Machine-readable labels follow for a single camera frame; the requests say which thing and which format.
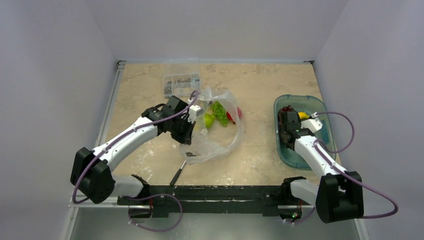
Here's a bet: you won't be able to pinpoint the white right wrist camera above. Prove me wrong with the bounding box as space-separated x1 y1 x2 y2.
300 112 324 133

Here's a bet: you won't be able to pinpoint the clear plastic screw organizer box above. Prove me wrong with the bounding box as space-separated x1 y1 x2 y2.
162 58 201 99

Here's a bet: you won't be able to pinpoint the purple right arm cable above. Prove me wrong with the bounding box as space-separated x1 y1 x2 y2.
281 111 399 226

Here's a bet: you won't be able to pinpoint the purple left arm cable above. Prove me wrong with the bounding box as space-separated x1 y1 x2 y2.
71 90 184 233

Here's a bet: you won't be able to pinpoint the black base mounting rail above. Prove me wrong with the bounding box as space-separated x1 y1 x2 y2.
117 185 312 218

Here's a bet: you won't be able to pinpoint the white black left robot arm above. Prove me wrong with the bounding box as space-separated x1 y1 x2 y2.
70 91 200 205

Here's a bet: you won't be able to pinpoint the green fake grapes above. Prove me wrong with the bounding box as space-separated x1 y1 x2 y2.
212 101 229 127

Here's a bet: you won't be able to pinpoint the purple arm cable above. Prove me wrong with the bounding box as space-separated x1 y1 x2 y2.
281 111 399 226
71 90 184 233

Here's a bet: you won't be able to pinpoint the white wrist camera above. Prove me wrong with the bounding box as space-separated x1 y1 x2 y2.
300 112 324 133
187 104 204 123

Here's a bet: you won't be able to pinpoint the yellow fake banana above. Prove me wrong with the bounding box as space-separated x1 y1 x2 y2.
298 112 310 121

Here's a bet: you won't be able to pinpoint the teal translucent plastic tub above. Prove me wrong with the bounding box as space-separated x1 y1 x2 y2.
273 94 337 171

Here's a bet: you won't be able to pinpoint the clear printed plastic bag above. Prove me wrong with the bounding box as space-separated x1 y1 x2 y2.
179 87 245 165

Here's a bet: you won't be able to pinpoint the dark purple fake grapes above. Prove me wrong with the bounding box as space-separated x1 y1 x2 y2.
278 105 295 115

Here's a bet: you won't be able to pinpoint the black handled claw hammer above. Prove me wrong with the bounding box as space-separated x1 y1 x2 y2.
169 152 196 186

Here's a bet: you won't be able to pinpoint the green fake pear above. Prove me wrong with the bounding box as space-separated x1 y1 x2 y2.
204 113 216 129

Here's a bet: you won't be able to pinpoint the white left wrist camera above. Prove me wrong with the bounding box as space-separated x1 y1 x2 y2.
187 104 204 123

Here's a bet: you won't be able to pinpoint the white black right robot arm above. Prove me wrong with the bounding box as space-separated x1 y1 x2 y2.
277 110 364 223

